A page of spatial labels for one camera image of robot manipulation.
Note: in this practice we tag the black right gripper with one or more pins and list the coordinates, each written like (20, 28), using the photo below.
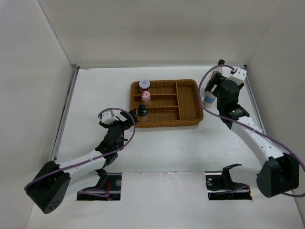
(218, 80)

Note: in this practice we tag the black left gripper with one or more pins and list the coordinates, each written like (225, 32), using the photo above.
(124, 123)

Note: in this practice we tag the tall black-capped sauce bottle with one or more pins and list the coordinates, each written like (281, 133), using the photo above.
(210, 84)

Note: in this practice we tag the black-capped small spice bottle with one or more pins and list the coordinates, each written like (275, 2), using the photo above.
(141, 113)

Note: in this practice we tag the silver-lid white blue jar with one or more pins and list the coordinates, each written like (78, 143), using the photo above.
(209, 98)

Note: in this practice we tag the pink-lid clear spice jar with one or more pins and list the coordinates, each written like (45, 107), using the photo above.
(146, 97)

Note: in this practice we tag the grey-lid red-label jar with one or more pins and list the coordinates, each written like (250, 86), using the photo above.
(144, 85)

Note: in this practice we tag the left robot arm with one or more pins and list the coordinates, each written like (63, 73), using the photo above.
(53, 182)

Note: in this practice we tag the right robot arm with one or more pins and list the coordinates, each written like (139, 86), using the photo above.
(279, 170)

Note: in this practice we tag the brown wicker divided basket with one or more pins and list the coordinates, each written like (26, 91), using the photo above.
(173, 103)

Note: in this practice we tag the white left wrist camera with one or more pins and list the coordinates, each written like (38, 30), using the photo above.
(107, 117)

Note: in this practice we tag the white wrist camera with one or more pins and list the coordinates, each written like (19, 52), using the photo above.
(238, 76)
(107, 117)

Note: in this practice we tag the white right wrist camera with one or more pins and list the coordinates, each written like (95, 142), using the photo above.
(238, 76)

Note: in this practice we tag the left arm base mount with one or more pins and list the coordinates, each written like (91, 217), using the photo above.
(106, 188)

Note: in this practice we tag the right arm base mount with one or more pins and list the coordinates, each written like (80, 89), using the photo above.
(220, 186)

